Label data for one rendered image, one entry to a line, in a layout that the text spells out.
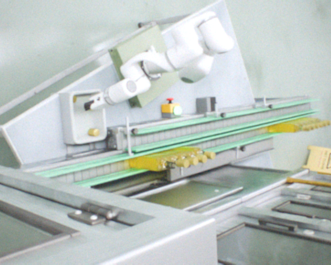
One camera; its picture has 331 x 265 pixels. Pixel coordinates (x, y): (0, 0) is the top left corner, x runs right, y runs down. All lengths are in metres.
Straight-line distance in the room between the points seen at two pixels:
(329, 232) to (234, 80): 1.49
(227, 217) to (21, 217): 1.16
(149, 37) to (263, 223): 1.09
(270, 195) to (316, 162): 3.28
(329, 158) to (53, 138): 3.74
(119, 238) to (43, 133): 1.50
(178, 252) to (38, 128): 1.50
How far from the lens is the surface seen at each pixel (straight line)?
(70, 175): 1.85
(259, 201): 1.85
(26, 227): 0.59
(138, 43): 2.15
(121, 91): 1.71
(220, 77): 2.69
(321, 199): 1.90
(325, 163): 5.15
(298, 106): 3.22
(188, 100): 2.47
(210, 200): 1.77
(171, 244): 0.44
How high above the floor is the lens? 2.43
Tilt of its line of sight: 46 degrees down
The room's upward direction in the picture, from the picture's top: 94 degrees clockwise
